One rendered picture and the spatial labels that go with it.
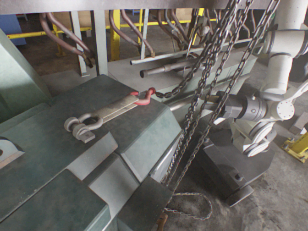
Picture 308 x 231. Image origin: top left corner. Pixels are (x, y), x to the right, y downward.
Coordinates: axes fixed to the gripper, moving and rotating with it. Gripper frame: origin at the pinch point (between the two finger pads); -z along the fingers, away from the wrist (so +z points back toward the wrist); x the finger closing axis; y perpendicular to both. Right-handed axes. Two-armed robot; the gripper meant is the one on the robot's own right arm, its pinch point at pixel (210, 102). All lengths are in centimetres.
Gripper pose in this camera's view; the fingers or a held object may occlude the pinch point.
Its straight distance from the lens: 63.0
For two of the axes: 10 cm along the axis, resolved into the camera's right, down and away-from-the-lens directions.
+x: 1.0, -6.9, 7.1
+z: 9.9, 1.5, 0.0
